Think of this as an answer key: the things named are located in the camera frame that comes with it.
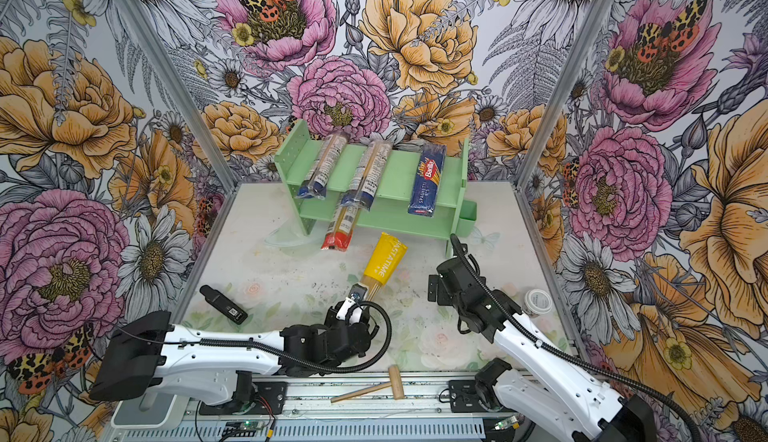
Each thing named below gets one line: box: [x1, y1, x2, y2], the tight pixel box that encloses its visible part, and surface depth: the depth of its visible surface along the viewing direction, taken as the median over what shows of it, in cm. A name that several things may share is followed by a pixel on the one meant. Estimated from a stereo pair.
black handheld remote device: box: [199, 285, 249, 325], surface depth 88 cm
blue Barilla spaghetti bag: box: [408, 143, 447, 217], surface depth 81 cm
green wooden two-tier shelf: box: [274, 119, 478, 259], surface depth 86 cm
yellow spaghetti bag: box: [360, 232, 408, 301], surface depth 85 cm
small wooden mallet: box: [330, 364, 405, 403], surface depth 77 cm
